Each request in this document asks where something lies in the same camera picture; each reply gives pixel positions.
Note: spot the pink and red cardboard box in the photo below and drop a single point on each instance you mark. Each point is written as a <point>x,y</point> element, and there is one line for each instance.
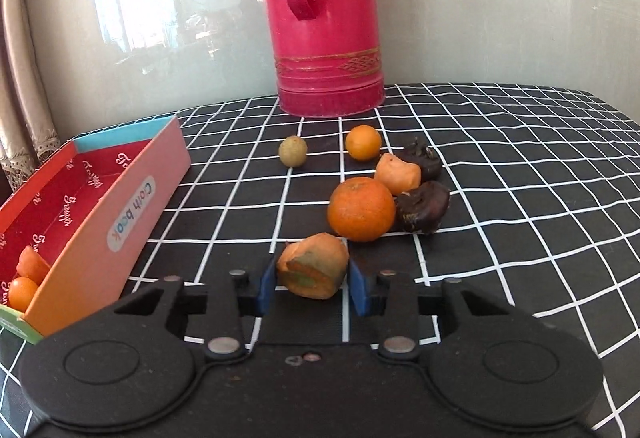
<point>100,213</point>

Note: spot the dark water chestnut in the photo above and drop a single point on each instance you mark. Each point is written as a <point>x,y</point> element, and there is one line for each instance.
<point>422,161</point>
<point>422,207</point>

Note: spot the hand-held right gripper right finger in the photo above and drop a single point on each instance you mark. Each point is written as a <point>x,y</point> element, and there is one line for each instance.
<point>358,286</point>

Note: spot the large orange mandarin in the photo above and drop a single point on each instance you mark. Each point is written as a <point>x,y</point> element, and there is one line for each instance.
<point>361,208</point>

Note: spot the black white checked tablecloth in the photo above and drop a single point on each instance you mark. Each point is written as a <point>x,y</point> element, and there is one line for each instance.
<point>500,193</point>

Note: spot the small orange kumquat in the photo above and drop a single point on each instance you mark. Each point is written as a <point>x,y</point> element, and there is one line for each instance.
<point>22,293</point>
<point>363,143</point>

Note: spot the beige lace curtain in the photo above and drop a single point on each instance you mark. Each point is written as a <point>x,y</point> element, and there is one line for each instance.
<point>25,68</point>

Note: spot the tan longan fruit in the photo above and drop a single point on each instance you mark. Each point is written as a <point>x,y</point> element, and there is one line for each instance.
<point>293,151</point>

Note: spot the orange carrot chunk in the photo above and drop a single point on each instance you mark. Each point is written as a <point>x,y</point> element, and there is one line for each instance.
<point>398,174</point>

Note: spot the orange carrot piece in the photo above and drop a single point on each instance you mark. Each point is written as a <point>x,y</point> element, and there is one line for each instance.
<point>34,264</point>

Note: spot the red thermos flask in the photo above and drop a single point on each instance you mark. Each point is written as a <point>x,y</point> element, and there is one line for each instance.
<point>325,18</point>

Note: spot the carrot stump with green top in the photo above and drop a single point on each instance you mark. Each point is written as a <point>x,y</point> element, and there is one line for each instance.
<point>314,266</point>

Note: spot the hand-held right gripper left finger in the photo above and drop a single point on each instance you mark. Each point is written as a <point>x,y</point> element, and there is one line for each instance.
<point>266,284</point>

